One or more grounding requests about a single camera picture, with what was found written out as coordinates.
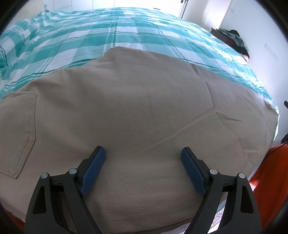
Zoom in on orange fleece blanket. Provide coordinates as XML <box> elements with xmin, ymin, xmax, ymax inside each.
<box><xmin>250</xmin><ymin>145</ymin><xmax>288</xmax><ymax>231</ymax></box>

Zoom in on beige pants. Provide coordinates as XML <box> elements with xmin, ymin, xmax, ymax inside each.
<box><xmin>0</xmin><ymin>46</ymin><xmax>279</xmax><ymax>233</ymax></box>

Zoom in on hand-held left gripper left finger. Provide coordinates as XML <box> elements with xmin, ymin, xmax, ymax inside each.
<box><xmin>24</xmin><ymin>146</ymin><xmax>107</xmax><ymax>234</ymax></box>

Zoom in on dark brown wooden cabinet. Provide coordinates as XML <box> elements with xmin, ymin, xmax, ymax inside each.
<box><xmin>211</xmin><ymin>28</ymin><xmax>239</xmax><ymax>49</ymax></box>

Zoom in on pile of clothes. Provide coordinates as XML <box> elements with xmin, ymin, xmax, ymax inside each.
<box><xmin>219</xmin><ymin>29</ymin><xmax>251</xmax><ymax>59</ymax></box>

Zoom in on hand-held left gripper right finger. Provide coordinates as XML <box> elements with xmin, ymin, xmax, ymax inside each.
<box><xmin>181</xmin><ymin>147</ymin><xmax>263</xmax><ymax>234</ymax></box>

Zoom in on teal plaid bed blanket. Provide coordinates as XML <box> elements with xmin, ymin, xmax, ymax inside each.
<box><xmin>0</xmin><ymin>7</ymin><xmax>280</xmax><ymax>144</ymax></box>

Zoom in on white wardrobe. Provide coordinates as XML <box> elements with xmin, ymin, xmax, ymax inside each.
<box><xmin>44</xmin><ymin>0</ymin><xmax>188</xmax><ymax>18</ymax></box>

